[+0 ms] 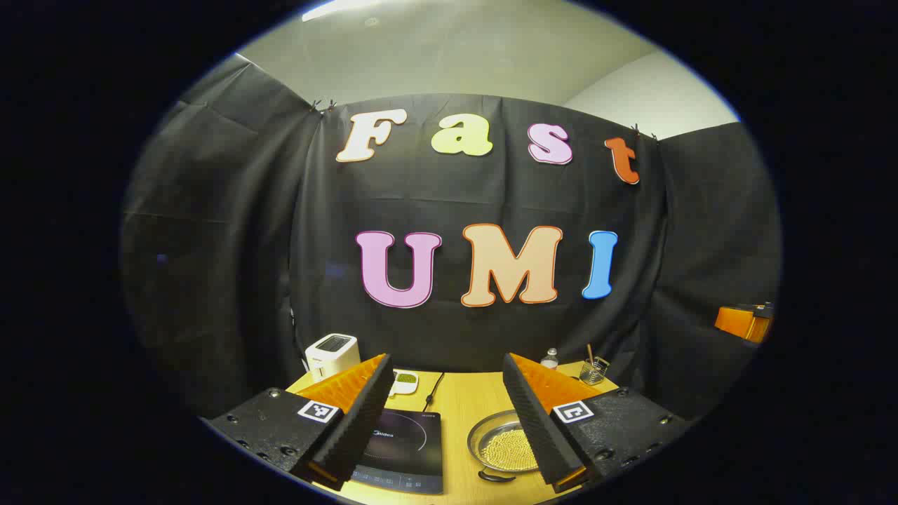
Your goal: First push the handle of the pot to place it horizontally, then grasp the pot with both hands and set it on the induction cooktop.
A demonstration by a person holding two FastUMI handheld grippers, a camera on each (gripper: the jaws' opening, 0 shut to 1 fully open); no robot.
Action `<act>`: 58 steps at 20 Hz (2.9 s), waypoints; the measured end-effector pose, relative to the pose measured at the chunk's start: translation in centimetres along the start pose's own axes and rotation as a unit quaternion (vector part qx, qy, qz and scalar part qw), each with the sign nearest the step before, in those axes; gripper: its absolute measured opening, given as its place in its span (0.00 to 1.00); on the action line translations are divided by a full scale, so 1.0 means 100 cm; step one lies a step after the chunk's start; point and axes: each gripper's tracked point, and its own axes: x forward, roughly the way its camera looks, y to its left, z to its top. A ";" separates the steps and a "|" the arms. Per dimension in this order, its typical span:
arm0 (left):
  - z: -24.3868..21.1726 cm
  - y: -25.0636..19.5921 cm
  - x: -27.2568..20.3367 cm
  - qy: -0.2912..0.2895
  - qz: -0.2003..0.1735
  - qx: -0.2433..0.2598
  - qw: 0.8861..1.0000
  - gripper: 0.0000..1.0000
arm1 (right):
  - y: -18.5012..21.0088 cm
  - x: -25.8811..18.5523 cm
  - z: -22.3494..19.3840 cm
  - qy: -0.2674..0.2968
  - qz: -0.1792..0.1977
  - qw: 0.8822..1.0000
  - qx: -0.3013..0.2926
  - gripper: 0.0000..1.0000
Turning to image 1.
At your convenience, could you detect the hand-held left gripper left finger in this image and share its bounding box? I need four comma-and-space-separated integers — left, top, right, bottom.
200, 353, 396, 492

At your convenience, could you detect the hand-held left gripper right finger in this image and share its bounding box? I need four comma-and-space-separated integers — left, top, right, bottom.
502, 353, 692, 495

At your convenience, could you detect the pile of yellow beans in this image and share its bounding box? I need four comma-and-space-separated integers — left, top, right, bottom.
481, 429, 540, 472

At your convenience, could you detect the steel pot with black handle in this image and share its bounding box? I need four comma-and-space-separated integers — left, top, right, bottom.
467, 410, 542, 483

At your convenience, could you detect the black induction cooktop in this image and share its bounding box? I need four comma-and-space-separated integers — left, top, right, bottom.
349, 410, 444, 495

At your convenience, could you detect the white toaster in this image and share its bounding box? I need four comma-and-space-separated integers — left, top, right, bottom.
305, 333, 361, 382

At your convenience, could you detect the black backdrop cloth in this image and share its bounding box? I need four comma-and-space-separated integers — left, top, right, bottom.
119, 55, 782, 422

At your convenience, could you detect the wire mesh cup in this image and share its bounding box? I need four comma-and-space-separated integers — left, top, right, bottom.
579, 356, 610, 386

